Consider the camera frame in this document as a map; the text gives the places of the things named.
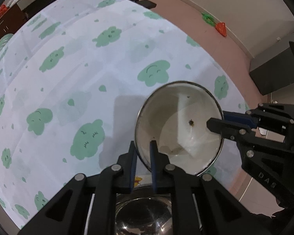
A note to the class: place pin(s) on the green flower printed tablecloth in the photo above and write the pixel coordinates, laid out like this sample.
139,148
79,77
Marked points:
63,78

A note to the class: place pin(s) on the orange plastic bag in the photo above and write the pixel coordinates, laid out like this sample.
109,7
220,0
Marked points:
1,9

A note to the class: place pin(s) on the green round stool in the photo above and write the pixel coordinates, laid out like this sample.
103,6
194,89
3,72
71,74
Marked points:
0,45

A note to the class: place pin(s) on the large steel bowl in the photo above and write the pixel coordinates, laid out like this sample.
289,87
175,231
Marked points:
142,215

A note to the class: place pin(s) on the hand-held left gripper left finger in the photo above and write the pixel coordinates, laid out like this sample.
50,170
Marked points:
130,166

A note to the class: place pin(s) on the black box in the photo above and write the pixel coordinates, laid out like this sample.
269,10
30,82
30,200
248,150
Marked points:
272,73

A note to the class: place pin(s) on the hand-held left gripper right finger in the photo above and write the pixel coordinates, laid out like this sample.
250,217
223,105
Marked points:
153,169

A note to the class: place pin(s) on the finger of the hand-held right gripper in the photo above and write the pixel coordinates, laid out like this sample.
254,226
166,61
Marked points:
223,126
237,119

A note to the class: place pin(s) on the brown wooden cabinet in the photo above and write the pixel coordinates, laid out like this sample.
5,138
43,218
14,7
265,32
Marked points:
7,27

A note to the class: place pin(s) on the orange and green carrot toy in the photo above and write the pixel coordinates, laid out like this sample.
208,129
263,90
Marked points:
221,28

